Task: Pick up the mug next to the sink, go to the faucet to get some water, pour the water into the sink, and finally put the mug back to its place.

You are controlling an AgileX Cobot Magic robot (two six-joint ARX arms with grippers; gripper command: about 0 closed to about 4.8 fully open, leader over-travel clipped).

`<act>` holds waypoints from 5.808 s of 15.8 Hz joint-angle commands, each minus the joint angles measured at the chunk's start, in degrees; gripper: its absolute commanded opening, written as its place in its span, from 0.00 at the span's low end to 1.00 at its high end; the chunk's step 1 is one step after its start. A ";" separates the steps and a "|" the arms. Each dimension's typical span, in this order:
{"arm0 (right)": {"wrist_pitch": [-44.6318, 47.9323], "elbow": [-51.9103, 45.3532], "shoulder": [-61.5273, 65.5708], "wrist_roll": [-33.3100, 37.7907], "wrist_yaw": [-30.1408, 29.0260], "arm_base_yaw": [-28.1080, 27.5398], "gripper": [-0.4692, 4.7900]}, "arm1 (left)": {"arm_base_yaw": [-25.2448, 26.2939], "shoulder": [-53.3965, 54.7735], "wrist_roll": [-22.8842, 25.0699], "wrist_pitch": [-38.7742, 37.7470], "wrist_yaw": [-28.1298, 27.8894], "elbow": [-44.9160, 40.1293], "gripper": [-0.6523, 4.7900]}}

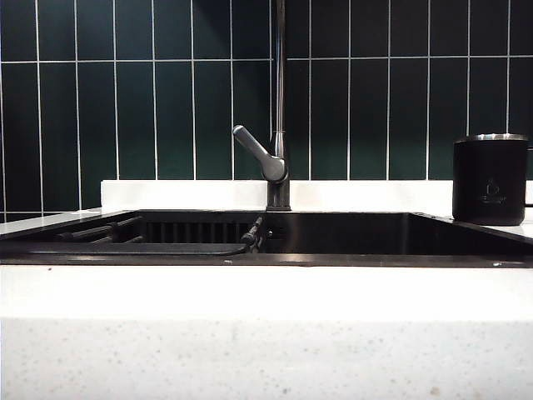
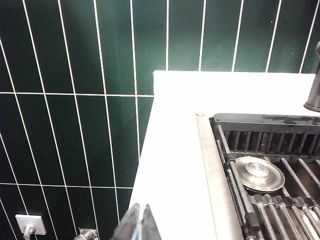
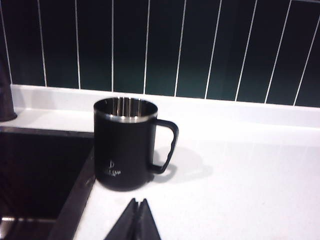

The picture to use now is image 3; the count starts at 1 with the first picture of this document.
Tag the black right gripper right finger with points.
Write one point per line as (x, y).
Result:
(147, 222)

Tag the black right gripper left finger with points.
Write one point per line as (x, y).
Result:
(126, 222)

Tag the black steel-lined office mug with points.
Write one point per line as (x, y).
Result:
(120, 150)

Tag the black kitchen sink basin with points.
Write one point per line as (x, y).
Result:
(37, 175)

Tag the dark metal tall faucet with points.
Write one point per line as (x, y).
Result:
(6, 100)

